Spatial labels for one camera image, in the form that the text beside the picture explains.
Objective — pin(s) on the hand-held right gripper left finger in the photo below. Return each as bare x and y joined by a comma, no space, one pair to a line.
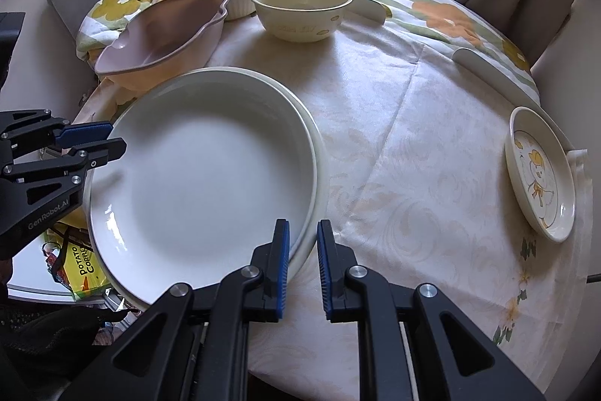
281,269

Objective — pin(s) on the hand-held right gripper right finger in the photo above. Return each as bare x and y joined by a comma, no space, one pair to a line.
324,269

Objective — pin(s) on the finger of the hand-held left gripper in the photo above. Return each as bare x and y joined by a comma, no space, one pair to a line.
89,132
105,149

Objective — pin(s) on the large white plate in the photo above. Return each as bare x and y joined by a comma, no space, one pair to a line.
202,185

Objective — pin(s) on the large cream plate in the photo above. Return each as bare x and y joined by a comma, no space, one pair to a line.
320,166

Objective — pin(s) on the cream printed bowl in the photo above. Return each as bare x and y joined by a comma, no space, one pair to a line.
300,27

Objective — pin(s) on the small cartoon print plate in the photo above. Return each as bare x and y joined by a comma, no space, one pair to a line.
540,175

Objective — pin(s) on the yellow snack packet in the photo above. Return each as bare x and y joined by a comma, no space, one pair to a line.
87,269

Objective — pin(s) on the cream floral tablecloth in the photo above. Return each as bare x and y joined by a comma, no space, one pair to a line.
399,124

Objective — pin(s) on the floral quilted blanket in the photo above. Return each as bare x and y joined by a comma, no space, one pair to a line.
422,6

